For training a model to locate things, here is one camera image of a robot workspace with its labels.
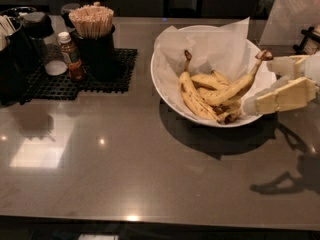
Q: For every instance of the glass sugar shaker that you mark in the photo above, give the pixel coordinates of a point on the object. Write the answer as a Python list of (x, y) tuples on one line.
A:
[(39, 28)]

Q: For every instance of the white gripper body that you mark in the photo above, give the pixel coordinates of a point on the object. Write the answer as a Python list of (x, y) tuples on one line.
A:
[(314, 69)]

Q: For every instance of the wooden stir sticks bundle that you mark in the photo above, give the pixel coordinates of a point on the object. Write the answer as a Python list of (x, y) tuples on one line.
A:
[(92, 21)]

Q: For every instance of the black condiment caddy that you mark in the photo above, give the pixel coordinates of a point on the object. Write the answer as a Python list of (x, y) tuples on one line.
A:
[(18, 58)]

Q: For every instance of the middle yellow banana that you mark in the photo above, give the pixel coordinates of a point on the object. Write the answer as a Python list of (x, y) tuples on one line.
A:
[(207, 81)]

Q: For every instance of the black napkin holder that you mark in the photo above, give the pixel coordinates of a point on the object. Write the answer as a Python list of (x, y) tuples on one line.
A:
[(310, 43)]

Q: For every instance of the small back banana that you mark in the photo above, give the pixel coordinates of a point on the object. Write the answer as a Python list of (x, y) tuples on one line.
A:
[(220, 77)]

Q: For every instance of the white bowl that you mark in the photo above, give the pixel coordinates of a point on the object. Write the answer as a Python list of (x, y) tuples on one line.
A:
[(207, 74)]

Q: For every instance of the black stir stick holder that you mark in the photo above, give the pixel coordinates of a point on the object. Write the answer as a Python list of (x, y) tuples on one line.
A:
[(99, 55)]

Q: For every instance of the small hot sauce bottle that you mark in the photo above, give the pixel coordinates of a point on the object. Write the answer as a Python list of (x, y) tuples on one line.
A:
[(71, 56)]

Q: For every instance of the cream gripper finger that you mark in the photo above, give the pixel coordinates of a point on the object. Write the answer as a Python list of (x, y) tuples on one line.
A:
[(282, 95), (294, 65)]

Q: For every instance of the white paper liner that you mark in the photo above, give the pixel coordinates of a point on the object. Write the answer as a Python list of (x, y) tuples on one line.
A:
[(224, 49)]

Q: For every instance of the left spotted banana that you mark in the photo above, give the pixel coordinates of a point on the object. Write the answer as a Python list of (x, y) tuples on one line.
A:
[(192, 98)]

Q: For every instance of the long top banana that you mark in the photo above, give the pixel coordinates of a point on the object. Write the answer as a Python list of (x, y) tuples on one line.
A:
[(237, 89)]

